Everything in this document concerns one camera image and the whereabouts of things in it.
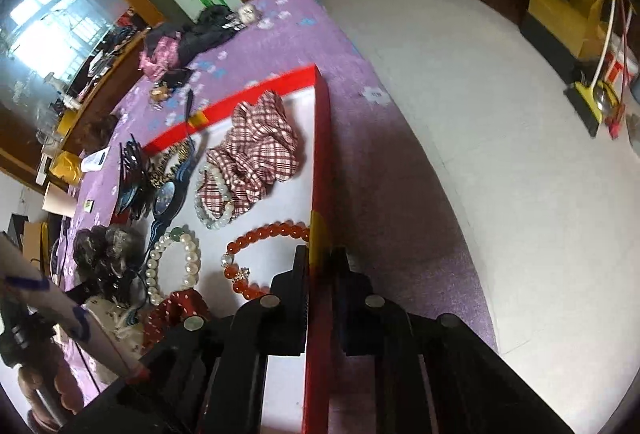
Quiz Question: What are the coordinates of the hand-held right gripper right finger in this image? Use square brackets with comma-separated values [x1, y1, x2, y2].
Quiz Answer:
[327, 247, 577, 434]

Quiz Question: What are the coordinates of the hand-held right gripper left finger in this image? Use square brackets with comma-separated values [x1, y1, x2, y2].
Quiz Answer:
[65, 244, 311, 434]

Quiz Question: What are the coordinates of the white printed scrunchie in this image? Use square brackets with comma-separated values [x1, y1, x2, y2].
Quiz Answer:
[82, 294, 146, 358]

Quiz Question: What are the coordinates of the grey organza scrunchie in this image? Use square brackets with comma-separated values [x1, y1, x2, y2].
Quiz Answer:
[72, 223, 146, 297]

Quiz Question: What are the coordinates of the red bead bracelet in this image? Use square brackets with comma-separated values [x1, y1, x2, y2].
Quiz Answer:
[221, 220, 312, 301]

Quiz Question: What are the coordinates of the red tray with white base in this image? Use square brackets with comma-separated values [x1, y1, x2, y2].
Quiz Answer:
[142, 63, 334, 434]

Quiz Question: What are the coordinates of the pearl bracelet with green bead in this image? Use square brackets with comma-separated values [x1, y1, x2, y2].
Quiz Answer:
[145, 227, 202, 307]

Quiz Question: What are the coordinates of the red polka dot scrunchie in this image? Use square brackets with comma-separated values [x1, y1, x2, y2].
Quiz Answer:
[141, 289, 214, 353]

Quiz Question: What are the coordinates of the small white pearl bracelet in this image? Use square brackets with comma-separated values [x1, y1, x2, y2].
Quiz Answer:
[193, 162, 236, 231]

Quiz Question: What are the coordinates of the black hair claw clip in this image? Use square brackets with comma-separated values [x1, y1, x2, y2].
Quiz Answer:
[113, 133, 154, 221]

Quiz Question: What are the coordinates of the leopard print hair tie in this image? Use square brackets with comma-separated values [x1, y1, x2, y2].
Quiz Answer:
[148, 144, 196, 189]

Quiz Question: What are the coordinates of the person's left hand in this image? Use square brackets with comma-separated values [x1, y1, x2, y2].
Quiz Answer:
[17, 348, 87, 433]

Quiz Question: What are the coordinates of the purple floral tablecloth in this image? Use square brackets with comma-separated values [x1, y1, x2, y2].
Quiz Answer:
[50, 0, 501, 415]

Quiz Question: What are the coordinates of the yellow plastic bag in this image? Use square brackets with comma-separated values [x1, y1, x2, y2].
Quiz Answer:
[48, 151, 84, 187]

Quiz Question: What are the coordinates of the white card with blue label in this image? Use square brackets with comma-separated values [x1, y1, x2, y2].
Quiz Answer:
[79, 147, 109, 175]

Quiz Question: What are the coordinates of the red plaid scrunchie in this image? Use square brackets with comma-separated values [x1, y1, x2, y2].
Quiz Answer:
[205, 90, 306, 220]

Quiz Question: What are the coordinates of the brown wig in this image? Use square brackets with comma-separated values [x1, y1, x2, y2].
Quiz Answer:
[79, 113, 121, 155]

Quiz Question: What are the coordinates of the black folded umbrella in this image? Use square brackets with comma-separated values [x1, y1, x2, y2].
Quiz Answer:
[177, 6, 241, 65]

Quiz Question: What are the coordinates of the yellow dustpan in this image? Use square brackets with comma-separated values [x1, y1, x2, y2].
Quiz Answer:
[564, 80, 621, 137]

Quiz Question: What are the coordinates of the brown teddy bear keychain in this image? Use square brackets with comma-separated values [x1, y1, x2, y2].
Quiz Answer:
[149, 80, 174, 104]

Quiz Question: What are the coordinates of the large wall mirror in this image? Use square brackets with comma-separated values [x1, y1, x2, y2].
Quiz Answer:
[0, 0, 132, 135]

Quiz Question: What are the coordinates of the white mop handle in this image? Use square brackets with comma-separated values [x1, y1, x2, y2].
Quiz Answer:
[587, 0, 619, 95]

